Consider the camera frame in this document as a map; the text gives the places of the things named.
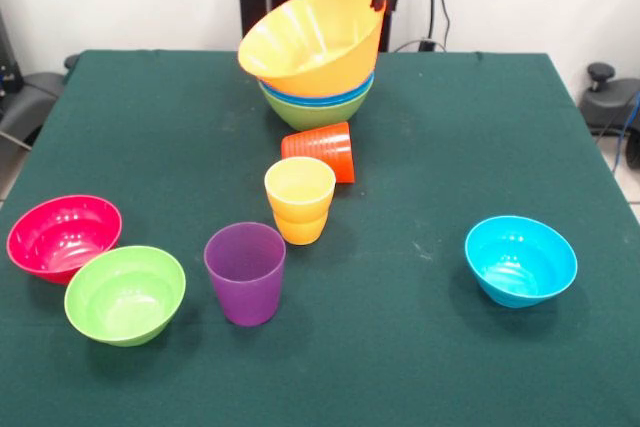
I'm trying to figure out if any black wall cable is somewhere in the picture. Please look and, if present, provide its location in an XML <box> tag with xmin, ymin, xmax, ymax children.
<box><xmin>392</xmin><ymin>0</ymin><xmax>454</xmax><ymax>54</ymax></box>

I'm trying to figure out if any dark grey pedestal foot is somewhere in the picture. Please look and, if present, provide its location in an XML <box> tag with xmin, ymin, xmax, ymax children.
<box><xmin>0</xmin><ymin>71</ymin><xmax>66</xmax><ymax>148</ymax></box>
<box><xmin>579</xmin><ymin>62</ymin><xmax>640</xmax><ymax>136</ymax></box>

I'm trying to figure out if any red cup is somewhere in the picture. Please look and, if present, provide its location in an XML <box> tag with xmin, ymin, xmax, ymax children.
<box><xmin>280</xmin><ymin>121</ymin><xmax>357</xmax><ymax>185</ymax></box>

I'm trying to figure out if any small pink bowl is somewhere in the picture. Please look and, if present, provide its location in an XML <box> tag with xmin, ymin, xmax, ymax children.
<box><xmin>6</xmin><ymin>194</ymin><xmax>124</xmax><ymax>285</ymax></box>

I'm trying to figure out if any large green bowl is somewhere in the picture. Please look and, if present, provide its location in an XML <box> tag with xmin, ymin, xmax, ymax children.
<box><xmin>259</xmin><ymin>85</ymin><xmax>374</xmax><ymax>132</ymax></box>

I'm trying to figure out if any purple cup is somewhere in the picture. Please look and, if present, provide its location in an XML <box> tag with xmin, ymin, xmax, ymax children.
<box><xmin>203</xmin><ymin>221</ymin><xmax>287</xmax><ymax>327</ymax></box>

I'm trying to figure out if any small light blue bowl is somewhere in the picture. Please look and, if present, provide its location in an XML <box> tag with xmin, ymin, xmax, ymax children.
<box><xmin>464</xmin><ymin>215</ymin><xmax>579</xmax><ymax>309</ymax></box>

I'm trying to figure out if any small green bowl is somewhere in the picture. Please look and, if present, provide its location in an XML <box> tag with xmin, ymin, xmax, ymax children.
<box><xmin>63</xmin><ymin>245</ymin><xmax>187</xmax><ymax>348</ymax></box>

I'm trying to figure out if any large orange bowl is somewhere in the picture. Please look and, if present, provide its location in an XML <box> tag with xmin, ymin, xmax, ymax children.
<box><xmin>237</xmin><ymin>0</ymin><xmax>388</xmax><ymax>98</ymax></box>

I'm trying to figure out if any dark green tablecloth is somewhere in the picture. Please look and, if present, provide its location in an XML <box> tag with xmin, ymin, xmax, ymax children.
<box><xmin>0</xmin><ymin>49</ymin><xmax>640</xmax><ymax>427</ymax></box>

